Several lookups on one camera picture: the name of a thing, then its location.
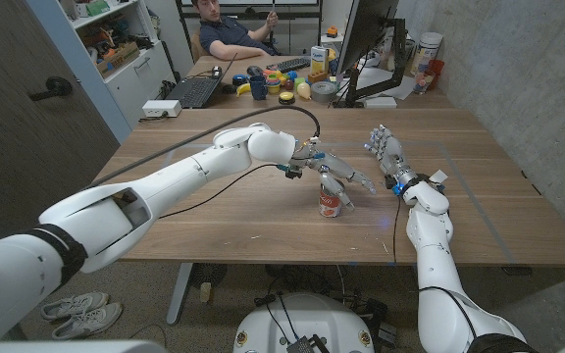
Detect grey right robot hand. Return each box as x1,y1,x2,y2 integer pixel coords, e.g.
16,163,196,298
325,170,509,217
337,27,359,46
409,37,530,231
363,124,419,196

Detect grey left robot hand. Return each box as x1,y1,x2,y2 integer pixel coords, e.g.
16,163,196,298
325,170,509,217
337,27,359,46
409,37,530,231
289,140,378,213

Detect red soup can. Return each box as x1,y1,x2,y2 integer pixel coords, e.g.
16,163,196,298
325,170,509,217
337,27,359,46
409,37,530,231
318,178,346,219

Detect white paper sheets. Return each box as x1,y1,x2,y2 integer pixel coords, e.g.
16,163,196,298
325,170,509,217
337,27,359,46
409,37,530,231
355,66,416,102

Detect red cup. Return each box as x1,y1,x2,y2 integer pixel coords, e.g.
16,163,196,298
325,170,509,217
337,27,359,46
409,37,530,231
425,59,445,91

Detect white wipes canister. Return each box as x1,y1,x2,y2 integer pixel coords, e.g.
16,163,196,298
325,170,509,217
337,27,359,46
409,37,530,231
409,31,444,77

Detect stacked colourful toy cups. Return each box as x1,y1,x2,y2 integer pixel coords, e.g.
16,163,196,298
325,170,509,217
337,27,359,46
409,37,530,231
262,69,298,95

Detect dark blue mug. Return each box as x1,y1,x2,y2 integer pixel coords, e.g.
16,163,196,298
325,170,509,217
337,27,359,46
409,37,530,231
249,75,269,102

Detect white carton box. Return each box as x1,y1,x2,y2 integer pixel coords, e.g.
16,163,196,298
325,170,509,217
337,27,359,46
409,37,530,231
310,45,330,76

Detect black keyboard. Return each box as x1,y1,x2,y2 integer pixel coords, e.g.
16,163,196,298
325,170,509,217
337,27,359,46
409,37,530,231
265,56,312,74

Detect black computer monitor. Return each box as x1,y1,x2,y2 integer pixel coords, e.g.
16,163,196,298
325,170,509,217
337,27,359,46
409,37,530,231
335,0,401,76

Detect white robot torso base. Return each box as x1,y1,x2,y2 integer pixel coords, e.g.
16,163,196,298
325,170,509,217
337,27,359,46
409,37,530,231
232,292,376,353

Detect black laptop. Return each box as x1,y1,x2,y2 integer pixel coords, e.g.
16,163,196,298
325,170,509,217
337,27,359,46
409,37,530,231
166,52,238,110

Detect man in dark polo shirt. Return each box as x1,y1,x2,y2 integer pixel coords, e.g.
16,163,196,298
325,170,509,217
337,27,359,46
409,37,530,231
191,0,281,62

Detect white power strip box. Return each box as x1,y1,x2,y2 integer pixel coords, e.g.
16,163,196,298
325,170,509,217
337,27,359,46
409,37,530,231
141,99,182,119

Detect white storage cabinet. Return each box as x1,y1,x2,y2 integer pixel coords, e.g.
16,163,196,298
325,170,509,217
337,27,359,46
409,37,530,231
59,0,179,129

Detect cardboard box on shelf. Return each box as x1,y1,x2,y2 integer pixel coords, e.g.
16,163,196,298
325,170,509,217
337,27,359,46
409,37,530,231
95,41,141,79

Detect white sneaker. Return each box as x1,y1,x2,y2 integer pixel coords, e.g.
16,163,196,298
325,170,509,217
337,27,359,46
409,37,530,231
39,291,111,322
50,301,124,341

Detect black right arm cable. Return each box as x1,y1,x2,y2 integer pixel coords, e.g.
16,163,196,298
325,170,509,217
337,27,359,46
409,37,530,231
391,193,480,344

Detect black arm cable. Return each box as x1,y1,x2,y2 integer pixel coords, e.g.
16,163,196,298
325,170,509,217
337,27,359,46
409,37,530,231
83,104,322,191
391,193,480,344

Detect grey duct tape roll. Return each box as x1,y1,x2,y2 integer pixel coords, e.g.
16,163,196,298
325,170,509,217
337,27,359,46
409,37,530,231
310,80,338,104

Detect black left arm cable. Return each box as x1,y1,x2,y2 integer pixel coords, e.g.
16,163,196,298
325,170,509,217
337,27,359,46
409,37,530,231
83,104,322,191

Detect black door handle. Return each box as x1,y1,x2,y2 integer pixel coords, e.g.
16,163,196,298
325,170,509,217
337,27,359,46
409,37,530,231
27,76,74,103

